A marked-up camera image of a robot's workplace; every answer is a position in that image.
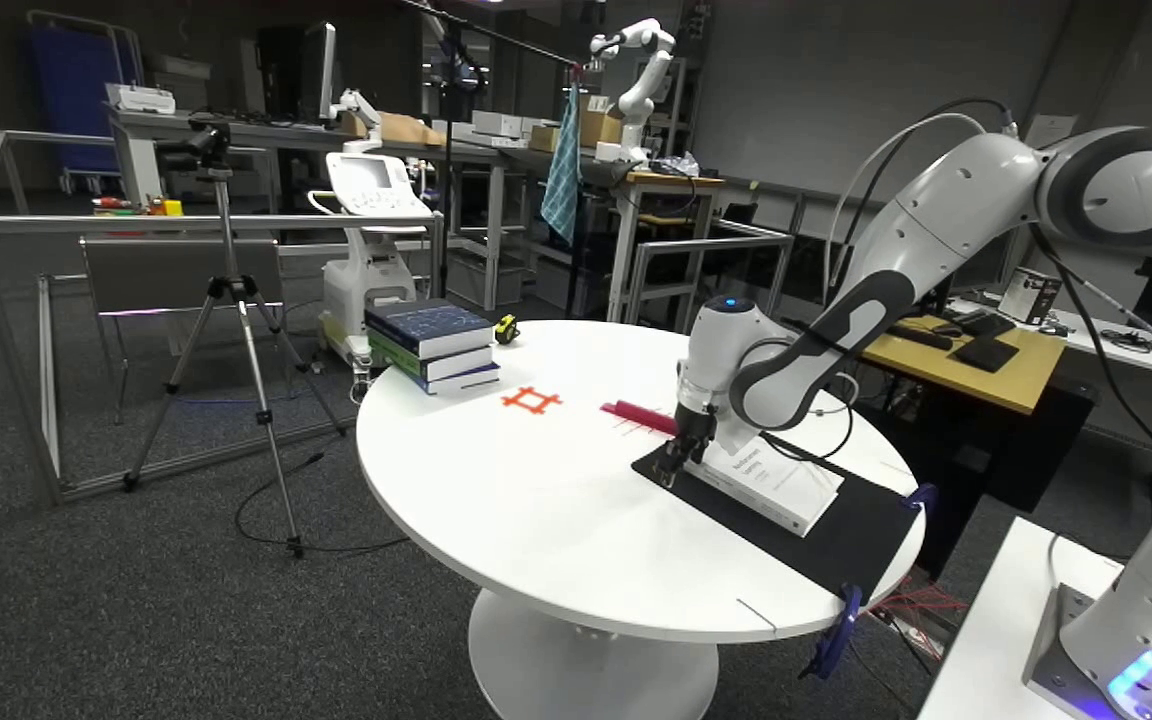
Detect white wheeled equipment cart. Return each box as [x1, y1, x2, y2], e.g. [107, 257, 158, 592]
[303, 147, 441, 371]

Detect grey metal railing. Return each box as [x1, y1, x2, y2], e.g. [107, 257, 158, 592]
[625, 185, 813, 358]

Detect red marker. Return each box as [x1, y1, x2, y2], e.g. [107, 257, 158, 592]
[597, 395, 681, 442]

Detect green hardcover book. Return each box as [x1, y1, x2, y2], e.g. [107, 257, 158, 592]
[367, 331, 498, 386]

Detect black boom pole stand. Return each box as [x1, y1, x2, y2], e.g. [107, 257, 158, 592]
[401, 0, 608, 303]

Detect flat cardboard box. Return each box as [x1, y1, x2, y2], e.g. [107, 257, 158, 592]
[372, 113, 446, 153]

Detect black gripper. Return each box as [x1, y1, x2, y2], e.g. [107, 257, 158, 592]
[666, 401, 723, 483]

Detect cardboard box beside cloth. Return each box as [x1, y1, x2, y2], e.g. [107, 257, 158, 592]
[529, 109, 628, 153]

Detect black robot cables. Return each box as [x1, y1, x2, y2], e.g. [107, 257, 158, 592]
[786, 93, 1152, 465]

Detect black rectangular mat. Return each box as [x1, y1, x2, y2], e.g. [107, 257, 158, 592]
[628, 438, 928, 603]

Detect orange square tape marker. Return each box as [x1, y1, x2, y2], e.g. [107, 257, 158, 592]
[498, 386, 563, 421]

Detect white book with blue spine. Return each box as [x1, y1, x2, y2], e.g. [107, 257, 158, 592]
[388, 358, 504, 401]

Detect black camera on tripod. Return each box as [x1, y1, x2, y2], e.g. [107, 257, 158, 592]
[185, 117, 241, 172]

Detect teal hanging cloth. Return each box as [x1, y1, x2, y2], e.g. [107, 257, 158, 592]
[537, 83, 583, 253]

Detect white round table pedestal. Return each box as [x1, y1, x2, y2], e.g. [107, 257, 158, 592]
[462, 583, 723, 720]

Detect dark blue hardcover book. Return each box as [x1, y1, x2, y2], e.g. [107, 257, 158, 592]
[364, 296, 496, 366]

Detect black camera tripod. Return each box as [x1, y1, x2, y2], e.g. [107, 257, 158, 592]
[121, 164, 353, 565]

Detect grey metal frame enclosure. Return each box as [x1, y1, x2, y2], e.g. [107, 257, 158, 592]
[0, 130, 446, 503]

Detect white robot stand table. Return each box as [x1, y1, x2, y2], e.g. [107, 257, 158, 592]
[915, 514, 1126, 720]

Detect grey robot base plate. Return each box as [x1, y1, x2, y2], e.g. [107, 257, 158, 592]
[1020, 581, 1152, 720]

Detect blue cabinet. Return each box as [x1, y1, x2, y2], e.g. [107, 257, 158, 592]
[23, 12, 146, 176]

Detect yellow top side table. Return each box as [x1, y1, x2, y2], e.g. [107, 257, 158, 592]
[860, 313, 1071, 421]

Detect wooden top workbench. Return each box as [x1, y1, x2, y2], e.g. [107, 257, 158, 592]
[600, 159, 728, 330]

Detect small black foam pad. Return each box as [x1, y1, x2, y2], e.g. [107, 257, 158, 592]
[948, 331, 1025, 375]

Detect blue tape strip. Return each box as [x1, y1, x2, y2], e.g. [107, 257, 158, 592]
[797, 583, 867, 685]
[902, 480, 944, 529]

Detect white paperback book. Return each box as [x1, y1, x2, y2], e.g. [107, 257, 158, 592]
[681, 431, 847, 540]

